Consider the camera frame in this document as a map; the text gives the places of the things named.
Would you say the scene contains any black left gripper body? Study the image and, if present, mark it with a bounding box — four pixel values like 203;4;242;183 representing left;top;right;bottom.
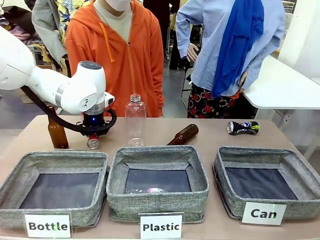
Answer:
80;111;113;138

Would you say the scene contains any red drink can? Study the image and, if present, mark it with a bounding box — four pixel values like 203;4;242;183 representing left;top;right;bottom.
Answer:
86;133;101;150

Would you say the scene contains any grey basket labelled Bottle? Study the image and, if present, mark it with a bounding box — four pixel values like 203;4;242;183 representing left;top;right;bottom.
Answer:
0;149;110;230

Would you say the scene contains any grey basket labelled Plastic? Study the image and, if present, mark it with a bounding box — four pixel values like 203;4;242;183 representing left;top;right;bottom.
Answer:
106;145;210;225

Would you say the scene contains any crushed blue drink can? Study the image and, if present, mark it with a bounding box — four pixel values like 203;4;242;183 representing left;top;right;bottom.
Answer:
226;120;260;137

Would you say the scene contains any white Can label sign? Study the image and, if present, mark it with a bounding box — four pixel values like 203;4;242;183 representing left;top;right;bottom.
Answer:
240;201;288;226

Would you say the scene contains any grey basket labelled Can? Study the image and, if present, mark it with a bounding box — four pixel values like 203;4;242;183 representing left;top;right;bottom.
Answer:
212;146;320;221

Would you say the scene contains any brown glass bottle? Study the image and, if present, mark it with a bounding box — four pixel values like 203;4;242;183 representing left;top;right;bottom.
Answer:
47;104;70;150
166;123;200;146

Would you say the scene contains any clear plastic bottle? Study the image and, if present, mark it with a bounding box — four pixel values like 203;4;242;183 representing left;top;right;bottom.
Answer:
124;93;148;148

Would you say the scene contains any person in orange hoodie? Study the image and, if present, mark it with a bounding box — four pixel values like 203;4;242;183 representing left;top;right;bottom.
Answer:
64;0;165;118

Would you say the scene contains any white Bottle label sign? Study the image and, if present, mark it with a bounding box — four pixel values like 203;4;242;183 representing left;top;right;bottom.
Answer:
24;211;73;239

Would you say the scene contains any black folding chair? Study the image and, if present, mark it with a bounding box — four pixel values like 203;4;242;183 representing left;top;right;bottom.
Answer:
180;67;194;109

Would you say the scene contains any black red floral skirt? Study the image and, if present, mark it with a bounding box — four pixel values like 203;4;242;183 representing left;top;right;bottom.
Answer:
186;83;245;119

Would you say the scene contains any grey jacket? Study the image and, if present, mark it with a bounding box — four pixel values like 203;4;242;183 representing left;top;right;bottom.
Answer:
31;0;67;66

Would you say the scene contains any white Plastic label sign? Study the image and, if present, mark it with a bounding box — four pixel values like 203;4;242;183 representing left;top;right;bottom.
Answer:
138;212;185;240

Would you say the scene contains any yellow floral shirt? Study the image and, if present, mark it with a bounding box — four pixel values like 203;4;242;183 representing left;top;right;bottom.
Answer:
55;0;92;45

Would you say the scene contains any white face mask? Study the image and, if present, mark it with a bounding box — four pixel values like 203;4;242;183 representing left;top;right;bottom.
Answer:
103;0;132;12

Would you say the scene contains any light blue mannequin shirt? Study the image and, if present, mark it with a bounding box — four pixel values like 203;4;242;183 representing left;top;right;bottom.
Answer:
175;0;286;97

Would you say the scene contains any blue scarf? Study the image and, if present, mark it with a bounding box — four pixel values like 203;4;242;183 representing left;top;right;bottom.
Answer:
210;0;265;99

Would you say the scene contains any white side table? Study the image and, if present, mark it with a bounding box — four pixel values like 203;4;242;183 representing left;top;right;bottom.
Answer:
241;55;320;110

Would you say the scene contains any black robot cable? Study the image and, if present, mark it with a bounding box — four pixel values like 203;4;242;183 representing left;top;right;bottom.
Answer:
21;86;118;137

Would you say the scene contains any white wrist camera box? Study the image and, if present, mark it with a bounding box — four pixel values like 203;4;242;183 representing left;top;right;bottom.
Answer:
103;91;116;107

